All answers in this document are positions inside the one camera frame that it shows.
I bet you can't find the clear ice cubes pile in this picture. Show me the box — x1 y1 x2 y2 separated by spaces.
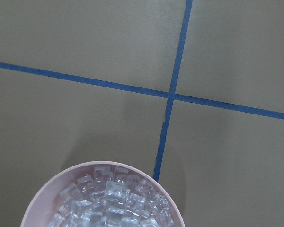
47 165 175 227

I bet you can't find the pink bowl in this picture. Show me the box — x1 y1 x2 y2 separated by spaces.
21 161 185 227

